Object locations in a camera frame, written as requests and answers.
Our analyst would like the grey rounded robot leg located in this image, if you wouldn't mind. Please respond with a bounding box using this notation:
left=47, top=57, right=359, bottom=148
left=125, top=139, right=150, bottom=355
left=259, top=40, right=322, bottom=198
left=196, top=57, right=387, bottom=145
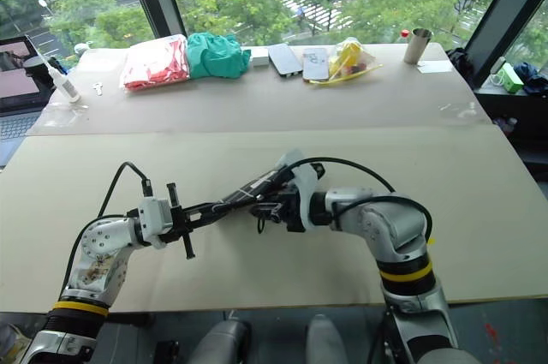
left=194, top=319, right=254, bottom=364
left=305, top=313, right=348, bottom=364

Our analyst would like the dark blue cloth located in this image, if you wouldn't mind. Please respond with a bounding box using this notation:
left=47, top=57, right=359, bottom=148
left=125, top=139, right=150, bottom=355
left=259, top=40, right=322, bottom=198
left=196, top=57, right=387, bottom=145
left=513, top=61, right=548, bottom=96

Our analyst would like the grey laptop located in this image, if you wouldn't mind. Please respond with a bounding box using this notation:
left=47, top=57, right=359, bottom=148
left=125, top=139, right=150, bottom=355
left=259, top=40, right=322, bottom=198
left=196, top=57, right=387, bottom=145
left=0, top=33, right=56, bottom=168

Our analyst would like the black white grid pouch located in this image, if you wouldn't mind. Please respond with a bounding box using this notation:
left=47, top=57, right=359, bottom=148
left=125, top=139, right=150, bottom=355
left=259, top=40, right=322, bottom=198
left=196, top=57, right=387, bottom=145
left=217, top=168, right=297, bottom=212

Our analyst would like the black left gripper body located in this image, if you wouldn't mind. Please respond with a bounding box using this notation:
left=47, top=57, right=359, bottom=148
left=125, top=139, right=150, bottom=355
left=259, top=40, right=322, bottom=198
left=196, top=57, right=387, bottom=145
left=159, top=182, right=198, bottom=260

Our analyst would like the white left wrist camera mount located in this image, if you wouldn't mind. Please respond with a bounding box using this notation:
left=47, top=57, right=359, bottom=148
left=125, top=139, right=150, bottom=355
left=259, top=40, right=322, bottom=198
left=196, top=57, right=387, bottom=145
left=136, top=196, right=175, bottom=251

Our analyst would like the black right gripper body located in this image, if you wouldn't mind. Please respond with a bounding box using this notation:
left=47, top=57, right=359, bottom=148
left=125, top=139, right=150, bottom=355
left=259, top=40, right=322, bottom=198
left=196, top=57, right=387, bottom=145
left=277, top=188, right=308, bottom=233

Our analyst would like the red white packet bag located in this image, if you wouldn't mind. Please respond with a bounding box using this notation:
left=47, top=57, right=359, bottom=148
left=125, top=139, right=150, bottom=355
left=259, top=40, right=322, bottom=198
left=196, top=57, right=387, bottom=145
left=119, top=33, right=191, bottom=92

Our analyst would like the green cloth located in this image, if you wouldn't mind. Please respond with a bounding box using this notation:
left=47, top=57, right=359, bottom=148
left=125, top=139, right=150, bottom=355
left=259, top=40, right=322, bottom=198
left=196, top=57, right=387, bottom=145
left=186, top=31, right=253, bottom=81

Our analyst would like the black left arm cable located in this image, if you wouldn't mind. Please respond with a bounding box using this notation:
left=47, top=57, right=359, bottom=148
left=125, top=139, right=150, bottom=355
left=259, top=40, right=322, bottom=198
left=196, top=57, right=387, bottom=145
left=61, top=161, right=156, bottom=296

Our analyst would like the clear bag with yellow toys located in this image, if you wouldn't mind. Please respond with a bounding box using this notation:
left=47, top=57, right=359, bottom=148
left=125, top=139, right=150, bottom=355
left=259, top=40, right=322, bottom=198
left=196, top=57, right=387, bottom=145
left=313, top=36, right=384, bottom=87

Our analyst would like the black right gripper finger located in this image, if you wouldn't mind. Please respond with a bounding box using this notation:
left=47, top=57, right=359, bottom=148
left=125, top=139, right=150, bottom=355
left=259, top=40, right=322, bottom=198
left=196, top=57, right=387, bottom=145
left=249, top=206, right=284, bottom=224
left=254, top=192, right=287, bottom=209

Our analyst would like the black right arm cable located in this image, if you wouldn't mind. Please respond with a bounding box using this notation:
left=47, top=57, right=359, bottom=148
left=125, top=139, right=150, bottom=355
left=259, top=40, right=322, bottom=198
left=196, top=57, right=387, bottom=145
left=281, top=157, right=433, bottom=246

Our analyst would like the white smartphone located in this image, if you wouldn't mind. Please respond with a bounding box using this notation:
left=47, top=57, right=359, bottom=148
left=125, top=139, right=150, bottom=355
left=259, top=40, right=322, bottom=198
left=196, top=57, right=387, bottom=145
left=301, top=47, right=331, bottom=83

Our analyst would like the green box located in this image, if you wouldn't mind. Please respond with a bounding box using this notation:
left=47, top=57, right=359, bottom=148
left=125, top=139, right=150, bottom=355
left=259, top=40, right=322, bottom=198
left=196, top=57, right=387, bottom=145
left=497, top=63, right=526, bottom=95

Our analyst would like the black round cylinder device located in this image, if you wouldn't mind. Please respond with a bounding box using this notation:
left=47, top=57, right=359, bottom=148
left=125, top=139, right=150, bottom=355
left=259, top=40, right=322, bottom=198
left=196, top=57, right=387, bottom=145
left=22, top=55, right=57, bottom=87

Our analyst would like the black smartphone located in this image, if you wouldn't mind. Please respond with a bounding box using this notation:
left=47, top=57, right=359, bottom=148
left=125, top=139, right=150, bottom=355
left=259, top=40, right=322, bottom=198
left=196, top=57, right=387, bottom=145
left=267, top=42, right=303, bottom=80

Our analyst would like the clear tape scrap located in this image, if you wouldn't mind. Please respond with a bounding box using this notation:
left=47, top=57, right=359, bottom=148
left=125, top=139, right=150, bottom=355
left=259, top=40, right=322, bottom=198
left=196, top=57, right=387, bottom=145
left=438, top=99, right=479, bottom=119

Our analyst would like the white glue tube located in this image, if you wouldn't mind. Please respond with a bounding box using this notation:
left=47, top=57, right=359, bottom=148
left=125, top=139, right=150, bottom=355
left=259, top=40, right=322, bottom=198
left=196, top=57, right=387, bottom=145
left=31, top=44, right=83, bottom=104

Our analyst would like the metal cup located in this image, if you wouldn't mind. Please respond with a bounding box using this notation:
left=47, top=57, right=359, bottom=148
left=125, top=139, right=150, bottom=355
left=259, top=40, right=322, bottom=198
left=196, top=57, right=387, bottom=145
left=402, top=27, right=435, bottom=66

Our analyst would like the clear plastic sheet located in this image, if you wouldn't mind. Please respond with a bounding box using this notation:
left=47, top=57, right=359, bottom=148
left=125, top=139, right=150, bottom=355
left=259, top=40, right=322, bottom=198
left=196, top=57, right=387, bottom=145
left=29, top=101, right=92, bottom=128

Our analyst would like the small white box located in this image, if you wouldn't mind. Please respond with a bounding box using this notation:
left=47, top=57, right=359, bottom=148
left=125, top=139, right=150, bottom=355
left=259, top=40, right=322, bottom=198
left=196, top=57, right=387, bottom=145
left=249, top=47, right=271, bottom=69

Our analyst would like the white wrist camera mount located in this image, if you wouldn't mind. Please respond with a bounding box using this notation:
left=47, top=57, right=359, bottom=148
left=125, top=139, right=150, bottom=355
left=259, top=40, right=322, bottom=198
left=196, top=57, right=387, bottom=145
left=275, top=148, right=323, bottom=233
left=136, top=196, right=175, bottom=251

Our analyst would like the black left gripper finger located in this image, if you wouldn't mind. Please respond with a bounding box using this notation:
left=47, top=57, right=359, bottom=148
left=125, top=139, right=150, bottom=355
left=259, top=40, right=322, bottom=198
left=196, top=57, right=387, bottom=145
left=183, top=211, right=223, bottom=233
left=181, top=201, right=228, bottom=217

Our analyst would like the white paper card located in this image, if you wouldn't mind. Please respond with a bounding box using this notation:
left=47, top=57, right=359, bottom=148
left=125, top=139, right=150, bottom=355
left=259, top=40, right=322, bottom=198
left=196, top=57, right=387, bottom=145
left=416, top=60, right=455, bottom=75

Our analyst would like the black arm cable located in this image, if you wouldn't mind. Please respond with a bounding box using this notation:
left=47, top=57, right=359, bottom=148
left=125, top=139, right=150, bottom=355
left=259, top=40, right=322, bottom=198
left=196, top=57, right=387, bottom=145
left=281, top=157, right=433, bottom=246
left=61, top=161, right=156, bottom=296

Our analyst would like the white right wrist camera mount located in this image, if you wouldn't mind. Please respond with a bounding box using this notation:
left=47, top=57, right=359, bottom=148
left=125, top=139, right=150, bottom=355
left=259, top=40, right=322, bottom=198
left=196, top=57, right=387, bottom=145
left=275, top=148, right=323, bottom=233

